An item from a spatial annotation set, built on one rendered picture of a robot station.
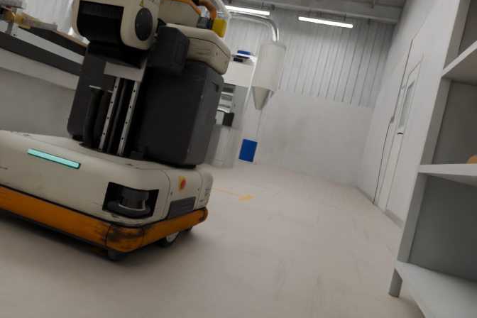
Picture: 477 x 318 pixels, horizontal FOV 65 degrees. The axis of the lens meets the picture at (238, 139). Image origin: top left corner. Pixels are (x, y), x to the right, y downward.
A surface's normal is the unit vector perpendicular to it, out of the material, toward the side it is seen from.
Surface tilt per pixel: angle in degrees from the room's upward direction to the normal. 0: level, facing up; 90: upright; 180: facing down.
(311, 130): 90
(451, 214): 90
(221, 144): 90
